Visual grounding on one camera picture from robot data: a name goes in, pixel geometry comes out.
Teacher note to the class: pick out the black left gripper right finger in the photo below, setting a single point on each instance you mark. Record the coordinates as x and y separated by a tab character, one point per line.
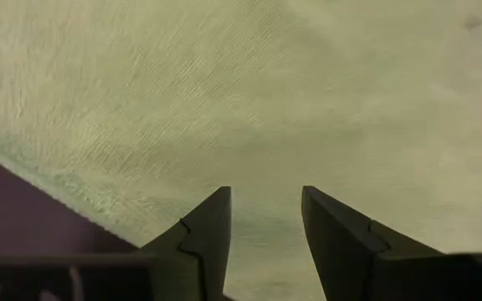
341	242

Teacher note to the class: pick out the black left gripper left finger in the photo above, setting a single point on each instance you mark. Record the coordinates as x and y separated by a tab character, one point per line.
203	234

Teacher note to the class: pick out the green microfiber towel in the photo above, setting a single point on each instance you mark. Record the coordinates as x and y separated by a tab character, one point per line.
224	83

